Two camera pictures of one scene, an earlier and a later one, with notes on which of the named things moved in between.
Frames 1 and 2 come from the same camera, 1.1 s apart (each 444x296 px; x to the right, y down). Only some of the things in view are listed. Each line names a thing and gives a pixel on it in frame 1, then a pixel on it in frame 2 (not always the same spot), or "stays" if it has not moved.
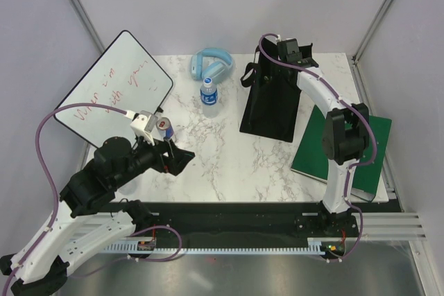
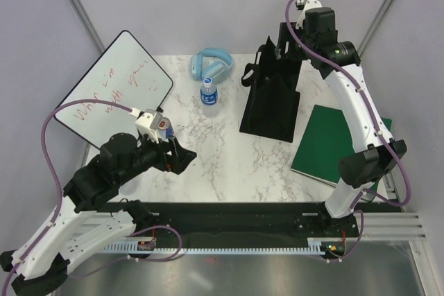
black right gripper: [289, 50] to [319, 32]
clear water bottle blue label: [209, 96] stays
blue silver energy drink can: [164, 127] stays
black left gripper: [164, 163] stays
